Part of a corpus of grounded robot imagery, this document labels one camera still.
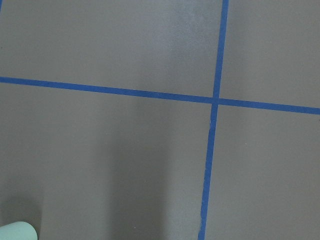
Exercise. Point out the green plastic cup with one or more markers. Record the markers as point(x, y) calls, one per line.
point(18, 231)

